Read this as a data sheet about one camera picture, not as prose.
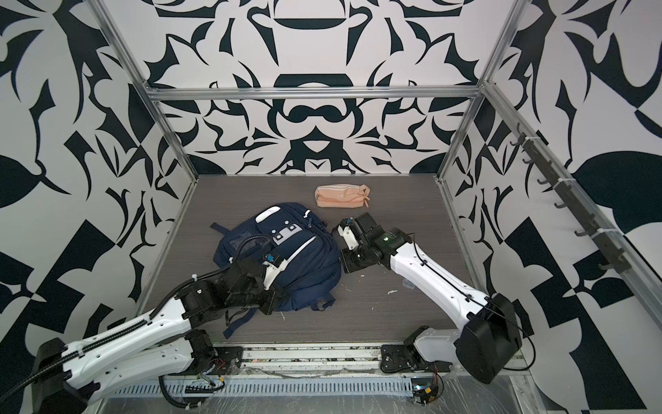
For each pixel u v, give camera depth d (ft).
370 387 2.34
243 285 1.90
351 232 2.43
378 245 1.82
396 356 2.45
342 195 3.67
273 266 2.20
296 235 3.01
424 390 2.34
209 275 1.92
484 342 1.30
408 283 1.72
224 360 2.41
